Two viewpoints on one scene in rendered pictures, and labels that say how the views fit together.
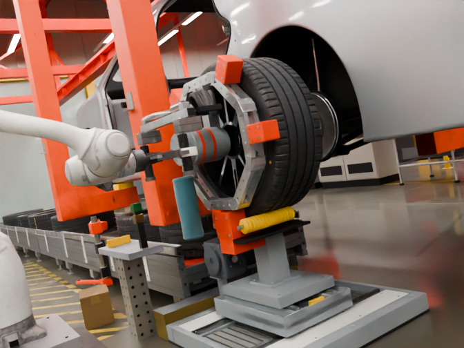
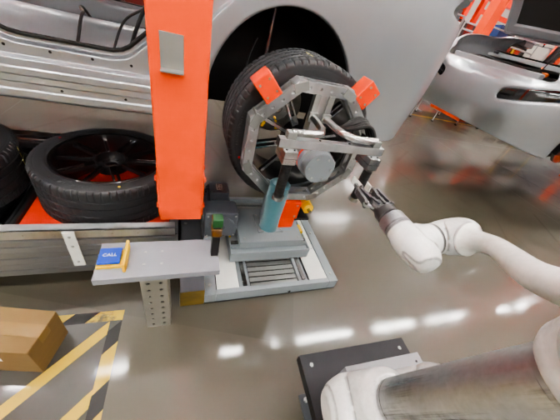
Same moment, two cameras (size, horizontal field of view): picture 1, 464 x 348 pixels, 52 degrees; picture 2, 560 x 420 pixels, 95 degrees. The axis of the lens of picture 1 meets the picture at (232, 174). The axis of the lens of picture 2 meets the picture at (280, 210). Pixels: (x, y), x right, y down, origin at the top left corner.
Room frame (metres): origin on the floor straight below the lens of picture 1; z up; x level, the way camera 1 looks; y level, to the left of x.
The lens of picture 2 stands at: (1.85, 1.11, 1.31)
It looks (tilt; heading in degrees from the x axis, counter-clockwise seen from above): 38 degrees down; 277
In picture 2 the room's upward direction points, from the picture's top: 17 degrees clockwise
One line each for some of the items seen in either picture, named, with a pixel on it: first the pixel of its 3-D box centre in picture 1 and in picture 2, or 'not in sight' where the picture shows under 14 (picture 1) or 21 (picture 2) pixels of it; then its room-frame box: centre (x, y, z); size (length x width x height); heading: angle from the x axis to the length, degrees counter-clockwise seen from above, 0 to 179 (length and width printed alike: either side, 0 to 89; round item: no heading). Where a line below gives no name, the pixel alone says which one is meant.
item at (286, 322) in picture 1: (279, 301); (264, 233); (2.04, -0.10, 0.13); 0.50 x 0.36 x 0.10; 33
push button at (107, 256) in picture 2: not in sight; (110, 257); (2.45, 0.65, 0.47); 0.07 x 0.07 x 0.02; 33
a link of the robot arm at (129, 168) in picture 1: (123, 163); (394, 223); (1.55, 0.34, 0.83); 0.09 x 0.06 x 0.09; 33
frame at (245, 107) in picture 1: (215, 143); (305, 147); (1.95, 0.04, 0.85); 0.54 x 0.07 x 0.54; 33
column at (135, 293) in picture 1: (135, 293); (157, 292); (2.33, 0.57, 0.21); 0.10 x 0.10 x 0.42; 33
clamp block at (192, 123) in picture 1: (187, 124); (367, 159); (1.70, 0.12, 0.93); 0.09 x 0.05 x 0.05; 123
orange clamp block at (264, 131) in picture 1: (262, 132); not in sight; (1.69, -0.13, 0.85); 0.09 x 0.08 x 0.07; 33
